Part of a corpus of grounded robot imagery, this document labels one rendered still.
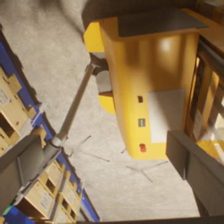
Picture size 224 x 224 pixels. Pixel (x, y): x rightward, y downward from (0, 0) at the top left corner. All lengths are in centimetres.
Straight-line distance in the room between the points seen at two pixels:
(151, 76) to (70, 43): 111
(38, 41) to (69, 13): 41
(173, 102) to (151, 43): 31
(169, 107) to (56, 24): 125
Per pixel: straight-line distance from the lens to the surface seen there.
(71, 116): 80
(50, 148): 48
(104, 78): 129
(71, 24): 168
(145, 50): 73
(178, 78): 81
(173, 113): 92
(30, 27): 182
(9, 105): 165
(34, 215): 243
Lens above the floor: 158
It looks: 51 degrees down
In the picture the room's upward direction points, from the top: 173 degrees counter-clockwise
